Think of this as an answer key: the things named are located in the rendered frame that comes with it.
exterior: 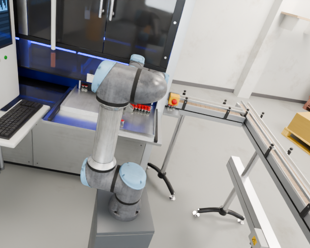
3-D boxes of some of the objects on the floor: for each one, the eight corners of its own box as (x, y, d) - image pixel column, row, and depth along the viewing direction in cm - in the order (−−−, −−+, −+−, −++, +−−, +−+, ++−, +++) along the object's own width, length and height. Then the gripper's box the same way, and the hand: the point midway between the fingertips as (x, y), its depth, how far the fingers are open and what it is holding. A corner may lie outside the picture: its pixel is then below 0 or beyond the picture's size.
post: (133, 185, 224) (212, -104, 116) (139, 186, 225) (224, -100, 117) (133, 190, 219) (215, -108, 111) (139, 191, 220) (227, -104, 112)
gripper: (140, 88, 127) (133, 120, 138) (141, 81, 135) (135, 112, 145) (125, 84, 126) (119, 117, 137) (127, 78, 134) (121, 109, 144)
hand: (123, 112), depth 140 cm, fingers closed
